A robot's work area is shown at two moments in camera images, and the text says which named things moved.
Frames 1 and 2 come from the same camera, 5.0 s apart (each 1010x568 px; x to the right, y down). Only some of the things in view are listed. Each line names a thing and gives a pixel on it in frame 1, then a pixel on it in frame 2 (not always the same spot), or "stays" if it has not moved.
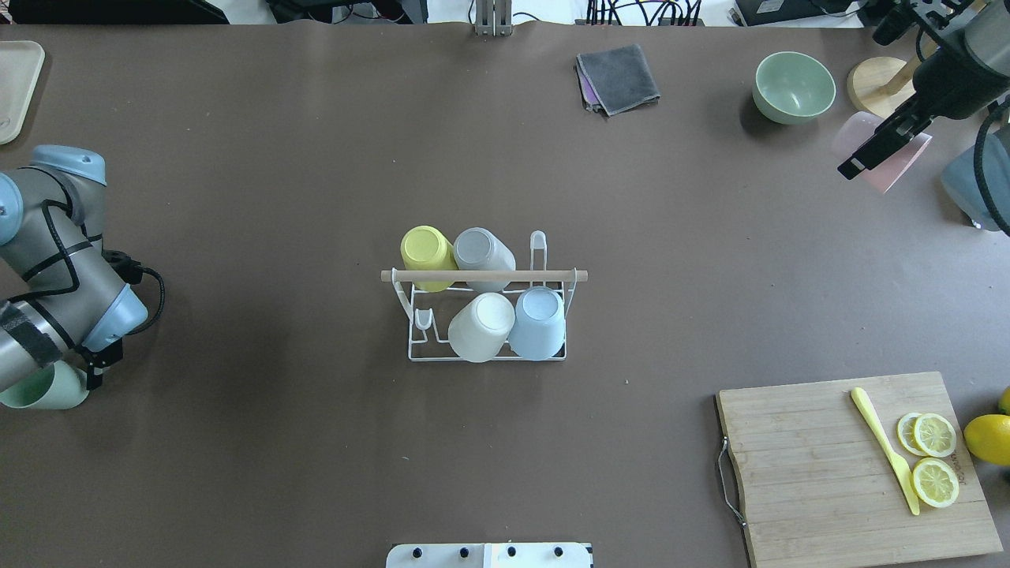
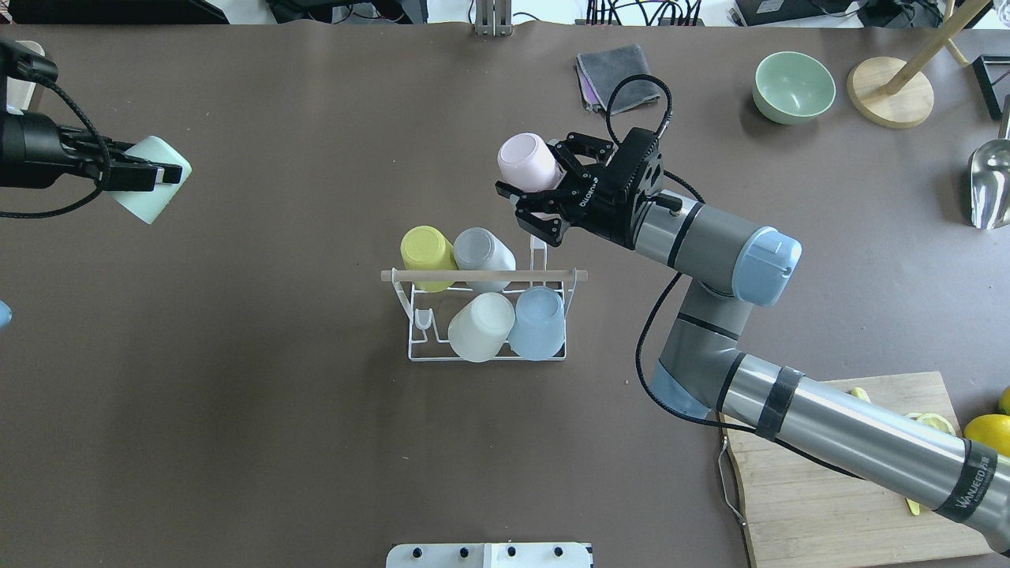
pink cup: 851,128 to 527,162
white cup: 480,329 stays
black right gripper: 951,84 to 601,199
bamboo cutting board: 817,485 stays
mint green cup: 57,386 to 148,204
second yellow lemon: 1004,404 stays
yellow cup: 425,248 stays
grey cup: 476,248 stays
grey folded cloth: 622,77 stays
